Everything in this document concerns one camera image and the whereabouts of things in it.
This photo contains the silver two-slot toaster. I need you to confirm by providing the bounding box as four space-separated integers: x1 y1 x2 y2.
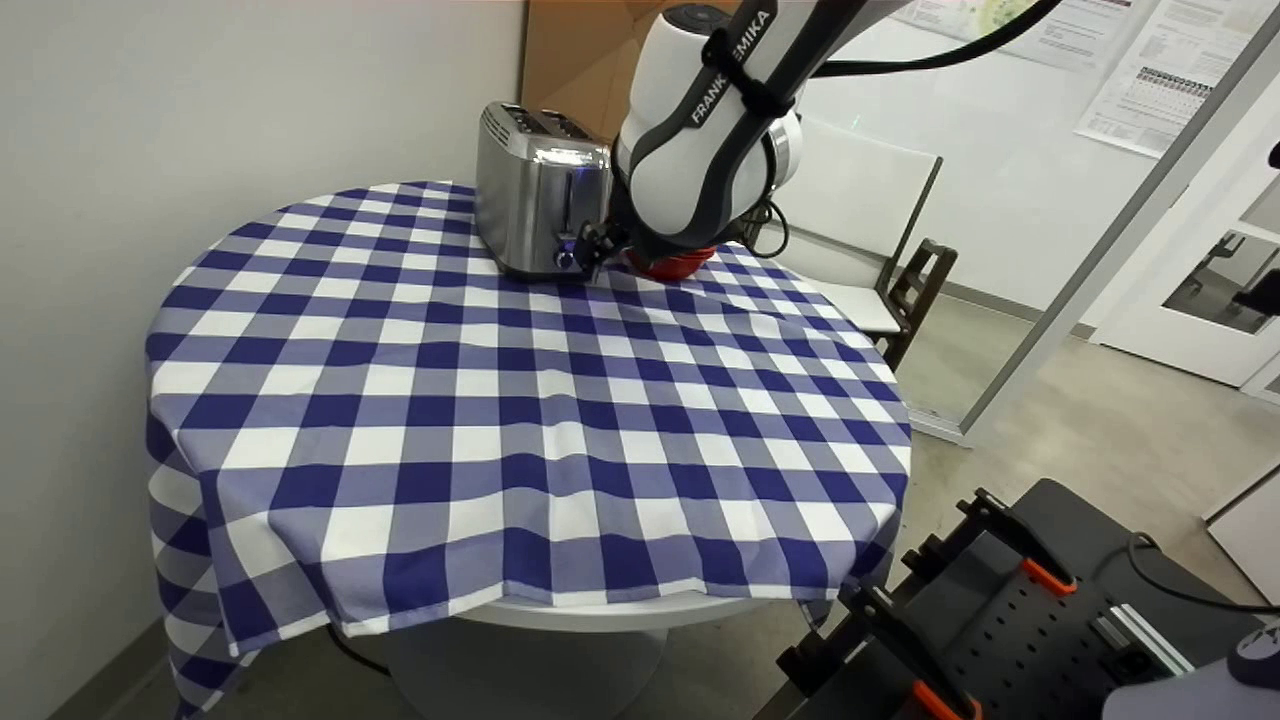
471 95 618 279

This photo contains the white wall poster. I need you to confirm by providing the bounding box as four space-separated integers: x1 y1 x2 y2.
886 0 1141 81
1072 0 1280 162

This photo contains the large brown cardboard box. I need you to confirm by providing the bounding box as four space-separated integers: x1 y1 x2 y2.
514 0 735 152

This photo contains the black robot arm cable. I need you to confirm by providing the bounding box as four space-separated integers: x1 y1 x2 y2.
743 0 1062 265

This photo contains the blue white checked tablecloth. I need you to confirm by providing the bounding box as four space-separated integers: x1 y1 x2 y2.
138 174 918 716

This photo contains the grey metal frame pole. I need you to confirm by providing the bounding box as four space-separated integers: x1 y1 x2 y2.
946 4 1280 446

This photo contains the white cabinet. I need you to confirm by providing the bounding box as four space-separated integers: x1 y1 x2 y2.
1203 464 1280 607

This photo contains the red plastic bowl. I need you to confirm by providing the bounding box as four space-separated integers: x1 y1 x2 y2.
634 243 723 289

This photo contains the black orange bar clamp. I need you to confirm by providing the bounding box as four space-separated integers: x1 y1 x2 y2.
836 583 993 720
946 489 1083 605

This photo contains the black cable on cart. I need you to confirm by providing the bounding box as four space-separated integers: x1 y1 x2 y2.
1125 533 1280 619

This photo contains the black robot cart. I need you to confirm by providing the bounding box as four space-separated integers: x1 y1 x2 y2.
776 474 1280 720

